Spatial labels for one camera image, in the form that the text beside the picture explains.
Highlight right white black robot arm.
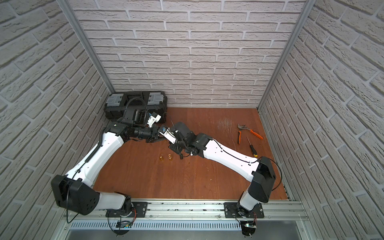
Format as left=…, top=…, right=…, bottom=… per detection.
left=159, top=122, right=277, bottom=216

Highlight black orange screwdriver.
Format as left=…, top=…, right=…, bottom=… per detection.
left=247, top=138, right=258, bottom=158

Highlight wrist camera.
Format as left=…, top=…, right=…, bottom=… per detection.
left=159, top=126, right=177, bottom=144
left=147, top=113, right=162, bottom=128

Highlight orange handled pliers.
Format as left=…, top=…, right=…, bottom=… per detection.
left=238, top=124, right=264, bottom=140

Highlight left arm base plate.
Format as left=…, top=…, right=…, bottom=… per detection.
left=106, top=201, right=149, bottom=218

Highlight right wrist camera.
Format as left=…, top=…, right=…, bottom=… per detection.
left=159, top=126, right=177, bottom=144

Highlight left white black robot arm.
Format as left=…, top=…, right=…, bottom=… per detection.
left=51, top=122, right=167, bottom=217

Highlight aluminium rail frame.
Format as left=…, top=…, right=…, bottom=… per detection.
left=53, top=199, right=315, bottom=240

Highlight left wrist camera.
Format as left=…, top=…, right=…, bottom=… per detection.
left=147, top=113, right=162, bottom=128

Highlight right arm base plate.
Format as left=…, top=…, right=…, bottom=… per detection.
left=224, top=202, right=265, bottom=220

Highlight black plastic toolbox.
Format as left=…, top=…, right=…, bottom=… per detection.
left=104, top=91, right=168, bottom=126

